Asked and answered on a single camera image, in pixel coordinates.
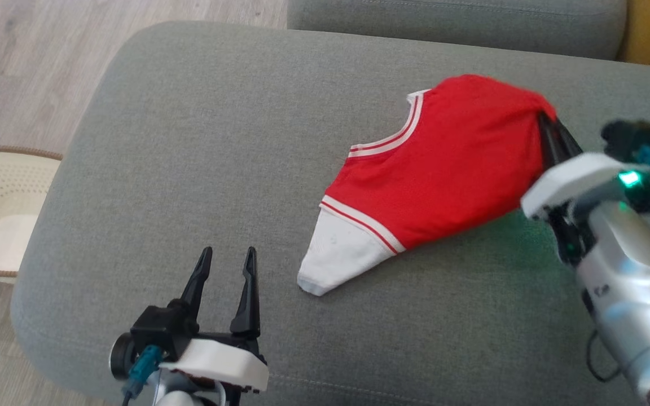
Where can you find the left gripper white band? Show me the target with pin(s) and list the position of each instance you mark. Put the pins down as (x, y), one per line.
(218, 361)

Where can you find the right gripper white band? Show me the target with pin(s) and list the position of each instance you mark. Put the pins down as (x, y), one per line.
(573, 180)

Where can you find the red jersey white sleeves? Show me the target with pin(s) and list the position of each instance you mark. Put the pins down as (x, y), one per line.
(455, 163)

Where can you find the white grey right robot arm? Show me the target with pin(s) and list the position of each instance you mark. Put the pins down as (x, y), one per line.
(635, 293)

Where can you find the large grey sofa ottoman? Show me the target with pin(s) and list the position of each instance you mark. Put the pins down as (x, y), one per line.
(189, 169)

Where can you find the grey sofa seat cushion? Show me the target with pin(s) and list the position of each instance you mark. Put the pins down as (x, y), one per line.
(455, 25)

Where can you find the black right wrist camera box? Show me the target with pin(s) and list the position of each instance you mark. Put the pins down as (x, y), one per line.
(627, 138)

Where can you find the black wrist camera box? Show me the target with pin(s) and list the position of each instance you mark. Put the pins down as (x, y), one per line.
(627, 138)
(161, 327)

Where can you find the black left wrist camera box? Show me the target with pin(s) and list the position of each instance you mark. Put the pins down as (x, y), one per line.
(161, 327)

